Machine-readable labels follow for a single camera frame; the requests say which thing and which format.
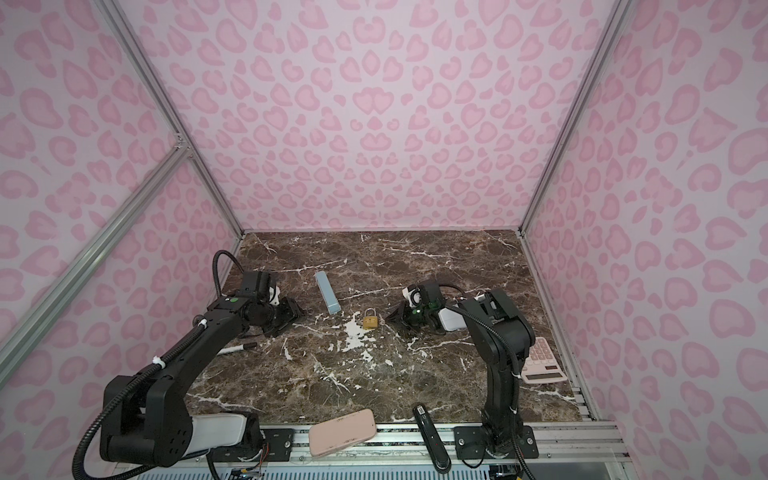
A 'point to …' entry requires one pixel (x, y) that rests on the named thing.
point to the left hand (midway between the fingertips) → (303, 312)
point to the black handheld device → (432, 439)
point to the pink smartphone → (340, 432)
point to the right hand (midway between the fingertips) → (388, 317)
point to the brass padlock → (370, 320)
